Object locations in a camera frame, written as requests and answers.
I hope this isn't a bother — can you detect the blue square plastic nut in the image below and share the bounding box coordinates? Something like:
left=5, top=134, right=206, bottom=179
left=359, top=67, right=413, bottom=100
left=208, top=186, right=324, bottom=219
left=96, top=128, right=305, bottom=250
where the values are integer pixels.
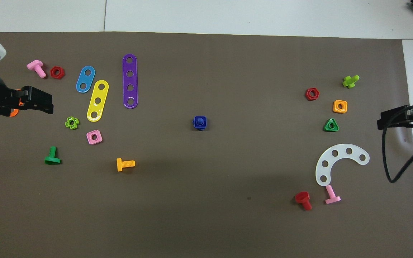
left=193, top=116, right=208, bottom=131

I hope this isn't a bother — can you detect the orange angled plastic plate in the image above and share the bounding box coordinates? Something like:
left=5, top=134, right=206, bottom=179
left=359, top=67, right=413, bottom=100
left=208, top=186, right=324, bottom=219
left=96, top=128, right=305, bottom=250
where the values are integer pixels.
left=9, top=89, right=25, bottom=118

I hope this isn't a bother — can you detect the pink plastic screw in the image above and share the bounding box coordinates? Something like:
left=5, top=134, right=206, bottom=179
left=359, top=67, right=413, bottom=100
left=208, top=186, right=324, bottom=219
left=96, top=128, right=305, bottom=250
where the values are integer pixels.
left=27, top=59, right=47, bottom=78
left=324, top=185, right=342, bottom=205

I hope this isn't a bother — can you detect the blue two-hole plastic plate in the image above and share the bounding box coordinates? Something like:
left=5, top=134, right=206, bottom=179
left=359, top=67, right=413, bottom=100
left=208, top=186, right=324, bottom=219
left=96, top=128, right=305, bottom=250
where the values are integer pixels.
left=76, top=66, right=96, bottom=94

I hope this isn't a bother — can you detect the light green cross-head screw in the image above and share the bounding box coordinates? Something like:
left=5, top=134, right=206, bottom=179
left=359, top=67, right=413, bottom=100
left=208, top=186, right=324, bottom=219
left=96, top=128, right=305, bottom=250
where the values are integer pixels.
left=342, top=75, right=360, bottom=89

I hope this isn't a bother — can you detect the green plastic screw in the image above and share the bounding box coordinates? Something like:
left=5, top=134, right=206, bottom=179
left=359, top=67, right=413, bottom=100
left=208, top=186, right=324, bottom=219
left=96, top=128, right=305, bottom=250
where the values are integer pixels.
left=44, top=146, right=62, bottom=165

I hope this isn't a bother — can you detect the yellow three-hole plastic plate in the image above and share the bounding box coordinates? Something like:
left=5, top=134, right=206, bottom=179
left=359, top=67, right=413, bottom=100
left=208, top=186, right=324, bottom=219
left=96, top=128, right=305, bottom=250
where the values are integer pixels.
left=86, top=80, right=109, bottom=122

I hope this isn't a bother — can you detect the white curved plastic plate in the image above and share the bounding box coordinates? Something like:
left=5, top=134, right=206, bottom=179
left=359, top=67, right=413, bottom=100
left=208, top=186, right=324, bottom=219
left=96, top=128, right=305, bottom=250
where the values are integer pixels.
left=315, top=144, right=370, bottom=187

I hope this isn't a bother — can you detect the green triangular plastic nut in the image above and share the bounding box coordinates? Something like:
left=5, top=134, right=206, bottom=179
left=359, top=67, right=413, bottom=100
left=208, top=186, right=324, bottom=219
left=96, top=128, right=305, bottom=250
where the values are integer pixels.
left=323, top=118, right=340, bottom=132

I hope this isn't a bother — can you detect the pink square plastic nut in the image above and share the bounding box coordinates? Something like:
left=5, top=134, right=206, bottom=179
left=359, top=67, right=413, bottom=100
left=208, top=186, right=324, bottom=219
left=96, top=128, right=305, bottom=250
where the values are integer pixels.
left=86, top=129, right=103, bottom=145

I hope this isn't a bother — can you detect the purple four-hole plastic plate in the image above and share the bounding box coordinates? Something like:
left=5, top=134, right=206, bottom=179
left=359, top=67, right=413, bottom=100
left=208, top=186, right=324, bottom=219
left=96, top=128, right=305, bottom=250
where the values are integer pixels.
left=122, top=54, right=139, bottom=109

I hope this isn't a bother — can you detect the orange plastic screw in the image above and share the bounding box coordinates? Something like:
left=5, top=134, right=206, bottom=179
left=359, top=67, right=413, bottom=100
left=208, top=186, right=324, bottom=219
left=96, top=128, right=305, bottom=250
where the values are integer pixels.
left=117, top=158, right=136, bottom=172

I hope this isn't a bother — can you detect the red plastic screw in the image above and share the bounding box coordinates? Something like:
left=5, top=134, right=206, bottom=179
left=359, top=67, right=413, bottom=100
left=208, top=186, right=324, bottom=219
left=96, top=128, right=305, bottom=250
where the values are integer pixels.
left=295, top=191, right=313, bottom=211

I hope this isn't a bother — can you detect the brown table mat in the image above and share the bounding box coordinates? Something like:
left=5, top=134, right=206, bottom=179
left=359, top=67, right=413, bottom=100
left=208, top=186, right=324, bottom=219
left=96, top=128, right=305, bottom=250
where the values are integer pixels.
left=0, top=32, right=413, bottom=258

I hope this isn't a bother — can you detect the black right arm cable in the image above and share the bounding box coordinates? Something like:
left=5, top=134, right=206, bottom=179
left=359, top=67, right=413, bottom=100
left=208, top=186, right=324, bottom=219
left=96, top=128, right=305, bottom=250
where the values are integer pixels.
left=381, top=103, right=413, bottom=183

